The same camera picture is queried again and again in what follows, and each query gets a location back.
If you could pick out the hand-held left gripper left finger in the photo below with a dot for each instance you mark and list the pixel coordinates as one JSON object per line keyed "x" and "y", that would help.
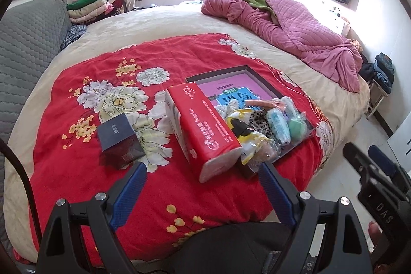
{"x": 128, "y": 193}

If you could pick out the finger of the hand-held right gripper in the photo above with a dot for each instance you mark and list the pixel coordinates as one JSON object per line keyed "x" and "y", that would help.
{"x": 382, "y": 160}
{"x": 356, "y": 158}

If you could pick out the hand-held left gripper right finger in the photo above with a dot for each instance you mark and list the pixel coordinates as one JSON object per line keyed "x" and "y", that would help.
{"x": 276, "y": 193}

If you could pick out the green tissue packet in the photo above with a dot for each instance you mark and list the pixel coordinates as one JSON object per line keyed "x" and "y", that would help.
{"x": 277, "y": 126}

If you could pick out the green sponge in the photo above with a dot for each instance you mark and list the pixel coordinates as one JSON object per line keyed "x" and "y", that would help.
{"x": 297, "y": 126}

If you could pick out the yellow packet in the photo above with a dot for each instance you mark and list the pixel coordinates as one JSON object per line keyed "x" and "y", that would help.
{"x": 244, "y": 134}

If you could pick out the leopard print scrunchie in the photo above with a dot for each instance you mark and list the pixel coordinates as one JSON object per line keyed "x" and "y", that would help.
{"x": 258, "y": 124}

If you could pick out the white tissue packet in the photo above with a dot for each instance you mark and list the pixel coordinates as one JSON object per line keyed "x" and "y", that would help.
{"x": 289, "y": 105}

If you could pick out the pink cloth roll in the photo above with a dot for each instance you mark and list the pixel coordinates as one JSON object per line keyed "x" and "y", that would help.
{"x": 266, "y": 104}

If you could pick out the white floral scrunchie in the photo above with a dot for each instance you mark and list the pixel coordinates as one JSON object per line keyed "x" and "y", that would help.
{"x": 228, "y": 107}

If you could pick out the grey shallow box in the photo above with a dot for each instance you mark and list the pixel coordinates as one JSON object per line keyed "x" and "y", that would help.
{"x": 218, "y": 74}

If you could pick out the person's right hand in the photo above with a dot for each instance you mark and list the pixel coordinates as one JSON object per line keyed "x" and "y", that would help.
{"x": 374, "y": 230}

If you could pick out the white board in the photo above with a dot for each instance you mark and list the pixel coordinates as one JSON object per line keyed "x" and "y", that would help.
{"x": 401, "y": 142}

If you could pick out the dark blue box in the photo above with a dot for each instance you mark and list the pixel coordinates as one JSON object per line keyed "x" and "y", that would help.
{"x": 118, "y": 139}

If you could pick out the white stool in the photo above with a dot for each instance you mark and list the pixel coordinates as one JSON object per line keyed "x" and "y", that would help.
{"x": 375, "y": 97}

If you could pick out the dark clothes pile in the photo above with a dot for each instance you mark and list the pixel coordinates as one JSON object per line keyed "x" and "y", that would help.
{"x": 380, "y": 68}

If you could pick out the red tissue pack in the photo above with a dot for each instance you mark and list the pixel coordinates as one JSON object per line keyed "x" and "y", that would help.
{"x": 199, "y": 129}

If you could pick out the pink book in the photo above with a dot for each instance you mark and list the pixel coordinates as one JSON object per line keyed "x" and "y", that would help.
{"x": 221, "y": 87}

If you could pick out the white nightstand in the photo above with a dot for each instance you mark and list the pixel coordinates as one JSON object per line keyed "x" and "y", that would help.
{"x": 340, "y": 22}

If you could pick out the red floral blanket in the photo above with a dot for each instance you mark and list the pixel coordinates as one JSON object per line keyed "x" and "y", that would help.
{"x": 112, "y": 52}

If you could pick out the pink quilted duvet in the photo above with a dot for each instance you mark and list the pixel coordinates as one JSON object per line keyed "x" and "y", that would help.
{"x": 298, "y": 26}

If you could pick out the dark patterned cloth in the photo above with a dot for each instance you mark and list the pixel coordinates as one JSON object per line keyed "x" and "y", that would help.
{"x": 74, "y": 33}

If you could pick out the grey quilted headboard cover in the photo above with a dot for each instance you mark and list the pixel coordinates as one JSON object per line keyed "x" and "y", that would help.
{"x": 29, "y": 33}

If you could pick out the stack of folded clothes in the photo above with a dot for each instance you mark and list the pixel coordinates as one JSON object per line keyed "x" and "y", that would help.
{"x": 93, "y": 4}

